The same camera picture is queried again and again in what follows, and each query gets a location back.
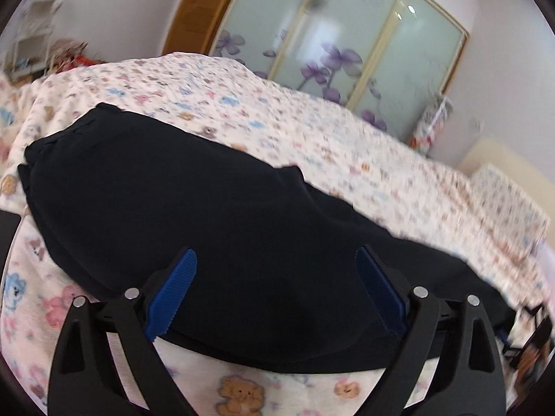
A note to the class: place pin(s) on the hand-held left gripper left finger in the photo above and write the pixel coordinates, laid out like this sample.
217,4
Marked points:
173,290

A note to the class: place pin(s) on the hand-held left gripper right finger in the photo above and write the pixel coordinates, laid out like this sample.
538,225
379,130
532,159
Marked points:
381,290

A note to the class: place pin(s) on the black pants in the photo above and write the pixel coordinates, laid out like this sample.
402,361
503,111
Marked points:
217,225

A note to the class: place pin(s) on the bear printed pillow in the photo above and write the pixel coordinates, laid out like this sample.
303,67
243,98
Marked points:
507,208

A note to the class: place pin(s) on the bear printed blanket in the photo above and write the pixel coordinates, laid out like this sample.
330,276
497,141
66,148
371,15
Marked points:
303,138

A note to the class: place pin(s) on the clear tube of plush toys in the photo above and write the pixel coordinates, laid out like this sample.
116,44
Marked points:
431,125

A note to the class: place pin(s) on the black smartphone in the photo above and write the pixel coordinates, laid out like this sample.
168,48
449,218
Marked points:
8,238

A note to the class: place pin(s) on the cream headboard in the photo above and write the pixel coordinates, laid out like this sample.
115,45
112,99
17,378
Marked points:
511,156

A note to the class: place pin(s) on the pile of dolls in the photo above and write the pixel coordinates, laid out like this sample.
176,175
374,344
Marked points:
71,54

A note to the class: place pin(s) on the wardrobe with flowered glass doors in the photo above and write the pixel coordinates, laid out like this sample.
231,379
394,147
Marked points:
347,30

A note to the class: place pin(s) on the wooden door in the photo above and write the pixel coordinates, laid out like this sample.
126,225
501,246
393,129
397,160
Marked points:
195,17

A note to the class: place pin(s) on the white wall switch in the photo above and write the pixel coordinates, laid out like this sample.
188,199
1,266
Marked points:
479,125

